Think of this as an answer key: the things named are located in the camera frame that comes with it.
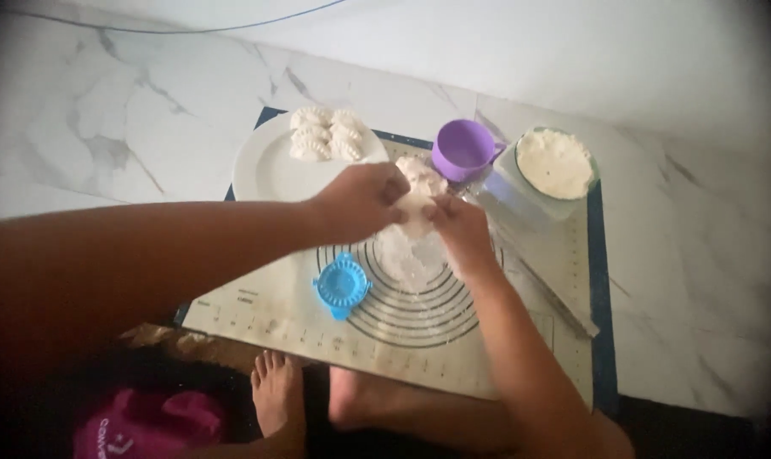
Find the person's left hand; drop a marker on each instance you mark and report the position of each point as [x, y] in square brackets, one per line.
[353, 204]

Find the person's right hand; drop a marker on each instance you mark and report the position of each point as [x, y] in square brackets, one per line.
[467, 236]

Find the person's right fingers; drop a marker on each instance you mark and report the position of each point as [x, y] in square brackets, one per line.
[441, 208]

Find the person's left fingers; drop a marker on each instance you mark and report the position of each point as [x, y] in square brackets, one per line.
[393, 185]

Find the white dough piece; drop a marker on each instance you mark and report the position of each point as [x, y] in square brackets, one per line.
[416, 215]

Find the white dough ball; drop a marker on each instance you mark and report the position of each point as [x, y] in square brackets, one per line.
[422, 175]

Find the purple plastic cup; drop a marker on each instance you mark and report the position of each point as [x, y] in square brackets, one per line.
[463, 150]

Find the heap of loose flour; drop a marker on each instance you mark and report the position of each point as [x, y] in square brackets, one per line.
[411, 261]

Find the clear rectangular container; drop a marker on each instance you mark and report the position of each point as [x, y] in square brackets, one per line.
[519, 197]

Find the pile of white dumplings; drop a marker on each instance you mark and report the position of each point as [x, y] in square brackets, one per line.
[328, 134]

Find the blue dumpling press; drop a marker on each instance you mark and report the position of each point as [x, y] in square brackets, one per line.
[342, 285]

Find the round bowl of flour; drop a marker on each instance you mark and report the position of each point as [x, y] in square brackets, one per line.
[554, 163]

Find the white round plate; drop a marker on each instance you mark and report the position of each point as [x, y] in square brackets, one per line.
[270, 166]

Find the clear rolling pin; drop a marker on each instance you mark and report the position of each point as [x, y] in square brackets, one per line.
[554, 294]

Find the beige baking mat blue border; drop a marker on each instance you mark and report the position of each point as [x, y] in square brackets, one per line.
[385, 344]

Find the person's bare foot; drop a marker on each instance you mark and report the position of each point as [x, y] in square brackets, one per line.
[277, 395]
[391, 408]

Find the brown patterned cloth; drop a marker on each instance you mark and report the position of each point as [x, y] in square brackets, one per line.
[181, 344]

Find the pink garment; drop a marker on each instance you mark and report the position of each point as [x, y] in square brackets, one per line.
[149, 424]

